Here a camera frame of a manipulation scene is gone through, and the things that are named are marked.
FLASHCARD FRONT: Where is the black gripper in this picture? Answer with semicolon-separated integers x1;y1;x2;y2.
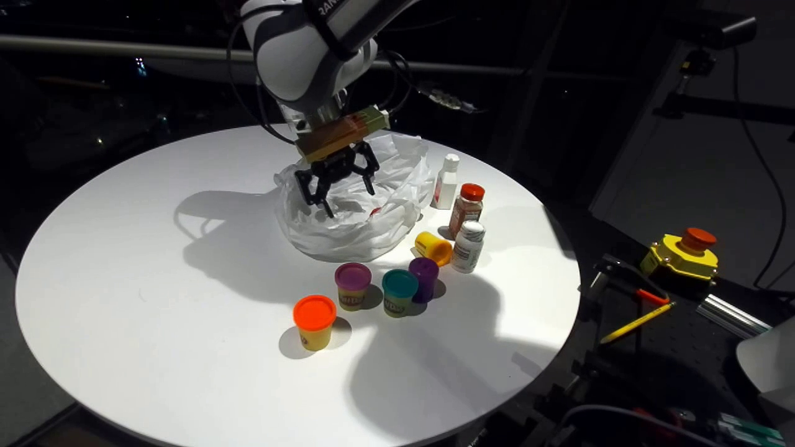
295;140;381;214

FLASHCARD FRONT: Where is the white plastic bag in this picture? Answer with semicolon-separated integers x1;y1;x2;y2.
273;131;439;260

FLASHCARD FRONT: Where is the magenta lid container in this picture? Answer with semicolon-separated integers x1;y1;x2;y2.
336;263;372;307

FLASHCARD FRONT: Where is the white square bottle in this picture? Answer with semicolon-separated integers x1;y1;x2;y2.
431;154;459;209

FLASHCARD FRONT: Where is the yellow lid container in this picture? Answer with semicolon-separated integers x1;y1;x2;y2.
416;230;455;265

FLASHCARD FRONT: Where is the teal lid green cup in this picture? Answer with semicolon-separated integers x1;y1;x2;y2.
382;267;417;314

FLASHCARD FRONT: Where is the purple bottle with holes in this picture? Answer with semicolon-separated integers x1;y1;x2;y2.
410;258;439;303

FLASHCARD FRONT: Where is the red lid spice jar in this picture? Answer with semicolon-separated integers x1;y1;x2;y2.
447;183;485;235

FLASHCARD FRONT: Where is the orange lid yellow cup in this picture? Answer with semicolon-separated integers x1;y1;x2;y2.
293;296;337;350

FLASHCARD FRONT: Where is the white round pill bottle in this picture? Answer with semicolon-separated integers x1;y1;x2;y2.
453;221;485;272

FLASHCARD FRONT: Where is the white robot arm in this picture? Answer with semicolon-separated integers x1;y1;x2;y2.
239;0;417;214

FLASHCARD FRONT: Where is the metal railing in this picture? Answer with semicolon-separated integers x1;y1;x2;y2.
0;32;524;77

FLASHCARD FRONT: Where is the yellow pencil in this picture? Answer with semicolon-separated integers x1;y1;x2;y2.
600;299;677;345

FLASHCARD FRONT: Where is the red emergency stop button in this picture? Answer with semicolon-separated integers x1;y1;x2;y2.
641;225;721;281

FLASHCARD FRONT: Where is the grey cable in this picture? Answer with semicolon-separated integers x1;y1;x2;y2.
560;402;731;447

